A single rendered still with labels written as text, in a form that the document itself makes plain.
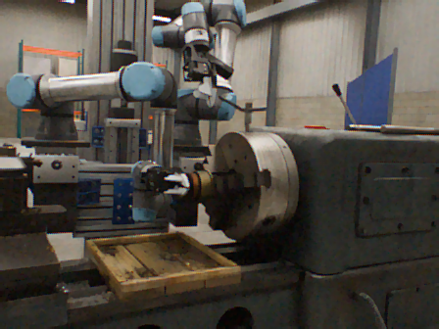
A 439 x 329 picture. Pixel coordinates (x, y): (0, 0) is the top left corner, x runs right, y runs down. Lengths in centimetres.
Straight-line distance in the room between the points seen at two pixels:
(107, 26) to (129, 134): 45
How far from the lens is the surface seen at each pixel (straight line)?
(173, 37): 157
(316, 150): 118
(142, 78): 134
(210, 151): 127
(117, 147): 183
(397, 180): 137
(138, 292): 100
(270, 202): 113
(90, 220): 171
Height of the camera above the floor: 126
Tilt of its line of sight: 3 degrees down
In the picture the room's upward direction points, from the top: 3 degrees clockwise
